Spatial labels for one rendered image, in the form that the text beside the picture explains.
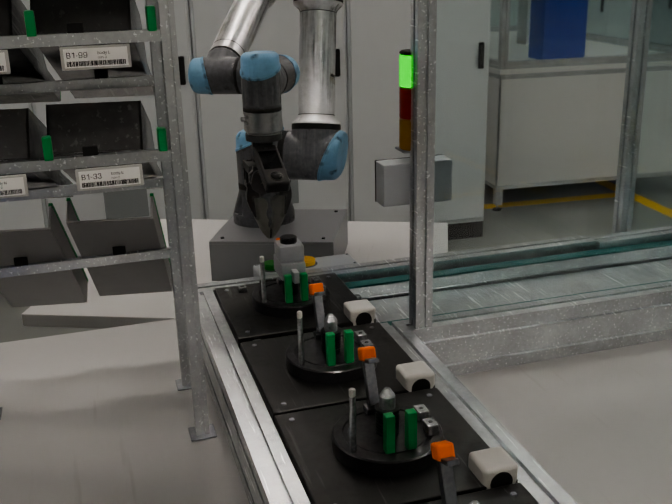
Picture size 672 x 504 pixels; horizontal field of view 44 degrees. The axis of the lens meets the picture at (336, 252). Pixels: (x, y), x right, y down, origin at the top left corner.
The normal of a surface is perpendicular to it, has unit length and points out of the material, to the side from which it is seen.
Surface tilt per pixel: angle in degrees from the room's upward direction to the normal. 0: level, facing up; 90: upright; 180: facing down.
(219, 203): 90
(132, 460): 0
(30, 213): 90
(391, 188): 90
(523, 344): 90
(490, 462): 0
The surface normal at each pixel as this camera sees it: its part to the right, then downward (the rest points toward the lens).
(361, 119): 0.22, 0.31
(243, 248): -0.12, 0.33
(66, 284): 0.11, 0.89
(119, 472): -0.03, -0.95
